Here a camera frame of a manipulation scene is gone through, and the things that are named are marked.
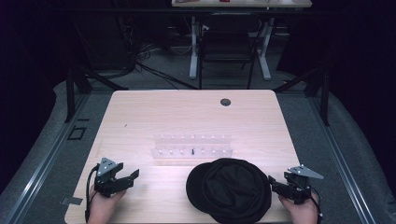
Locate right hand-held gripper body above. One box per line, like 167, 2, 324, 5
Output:
279, 164, 325, 205

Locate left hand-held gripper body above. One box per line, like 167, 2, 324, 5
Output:
93, 157, 134, 199

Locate person's left hand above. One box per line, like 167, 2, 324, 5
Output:
87, 184, 128, 224

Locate person's right hand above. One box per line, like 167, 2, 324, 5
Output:
277, 189, 320, 224

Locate grey tape strip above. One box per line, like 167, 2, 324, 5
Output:
60, 196, 84, 206

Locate black cloth hat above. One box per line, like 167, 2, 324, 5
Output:
185, 157, 273, 224

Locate black tape square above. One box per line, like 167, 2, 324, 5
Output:
66, 125, 88, 141

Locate clear acrylic peg rack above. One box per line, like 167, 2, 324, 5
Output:
150, 133, 234, 161

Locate black chair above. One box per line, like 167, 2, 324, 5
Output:
198, 12, 261, 91

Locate white desk with legs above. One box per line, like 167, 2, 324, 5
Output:
171, 0, 313, 81

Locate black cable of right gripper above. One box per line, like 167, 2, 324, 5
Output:
290, 177, 324, 219

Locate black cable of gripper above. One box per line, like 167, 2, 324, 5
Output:
290, 177, 324, 219
84, 164, 100, 224

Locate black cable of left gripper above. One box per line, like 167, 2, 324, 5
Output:
84, 164, 100, 224

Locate aluminium floor rail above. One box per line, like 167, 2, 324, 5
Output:
306, 94, 377, 224
3, 92, 92, 224

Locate black metal frame stand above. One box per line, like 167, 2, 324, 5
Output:
64, 60, 129, 124
273, 65, 331, 127

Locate black floor cables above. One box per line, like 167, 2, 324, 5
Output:
122, 43, 200, 91

